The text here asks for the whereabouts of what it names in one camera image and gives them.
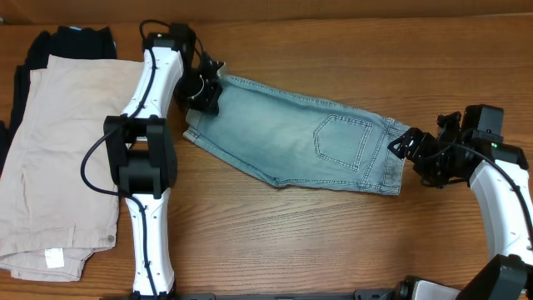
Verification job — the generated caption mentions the light blue denim shorts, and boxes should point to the light blue denim shorts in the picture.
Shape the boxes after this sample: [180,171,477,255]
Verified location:
[183,75,408,196]

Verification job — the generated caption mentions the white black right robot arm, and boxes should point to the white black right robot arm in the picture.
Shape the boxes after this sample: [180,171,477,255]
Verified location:
[387,104,532,300]

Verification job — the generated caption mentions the beige folded shorts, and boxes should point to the beige folded shorts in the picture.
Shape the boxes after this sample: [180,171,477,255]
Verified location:
[1,56,142,282]

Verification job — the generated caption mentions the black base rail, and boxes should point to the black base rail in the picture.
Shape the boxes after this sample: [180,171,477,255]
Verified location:
[177,287,409,300]

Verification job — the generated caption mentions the black folded garment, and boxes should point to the black folded garment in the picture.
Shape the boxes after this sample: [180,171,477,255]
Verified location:
[1,27,142,204]

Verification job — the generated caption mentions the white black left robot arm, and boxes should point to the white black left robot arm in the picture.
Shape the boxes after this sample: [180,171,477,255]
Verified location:
[103,23,225,299]

